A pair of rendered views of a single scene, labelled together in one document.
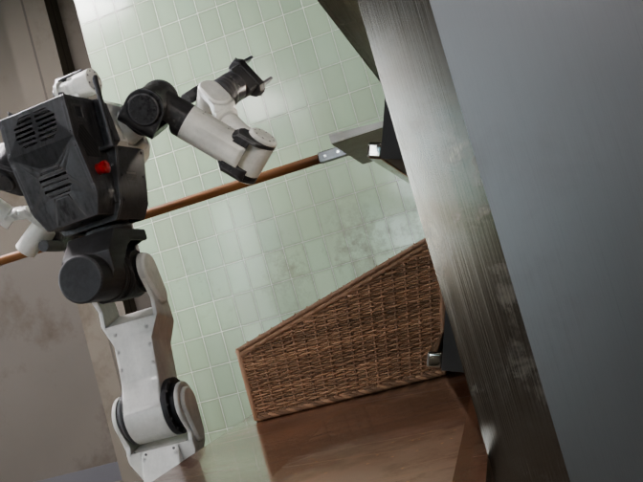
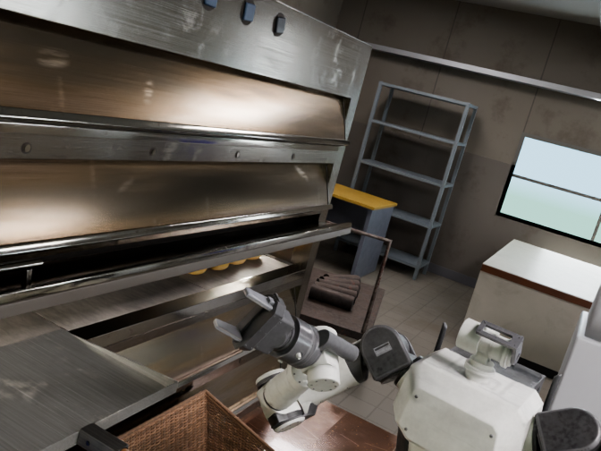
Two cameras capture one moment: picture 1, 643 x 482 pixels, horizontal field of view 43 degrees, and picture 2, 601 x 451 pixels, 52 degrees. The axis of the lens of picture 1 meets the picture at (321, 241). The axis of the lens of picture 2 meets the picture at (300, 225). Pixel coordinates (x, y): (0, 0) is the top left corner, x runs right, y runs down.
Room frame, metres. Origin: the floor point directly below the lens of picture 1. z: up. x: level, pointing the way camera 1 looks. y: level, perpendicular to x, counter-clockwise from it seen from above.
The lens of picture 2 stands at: (3.37, 0.35, 1.90)
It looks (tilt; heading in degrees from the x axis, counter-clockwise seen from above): 12 degrees down; 193
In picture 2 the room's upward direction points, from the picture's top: 15 degrees clockwise
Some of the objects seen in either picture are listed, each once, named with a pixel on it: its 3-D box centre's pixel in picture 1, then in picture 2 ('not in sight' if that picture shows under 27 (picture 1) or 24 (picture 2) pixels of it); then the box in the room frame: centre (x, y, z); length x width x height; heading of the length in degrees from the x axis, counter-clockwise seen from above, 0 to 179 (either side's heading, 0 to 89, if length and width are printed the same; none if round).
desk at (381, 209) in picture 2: not in sight; (316, 219); (-3.67, -1.07, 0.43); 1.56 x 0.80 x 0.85; 79
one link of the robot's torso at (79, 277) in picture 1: (105, 265); not in sight; (1.98, 0.53, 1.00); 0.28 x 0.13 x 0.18; 169
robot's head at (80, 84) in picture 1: (79, 91); (483, 347); (2.07, 0.50, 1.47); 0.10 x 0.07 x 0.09; 70
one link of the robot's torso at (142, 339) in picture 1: (139, 348); not in sight; (2.05, 0.52, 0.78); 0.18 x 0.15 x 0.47; 79
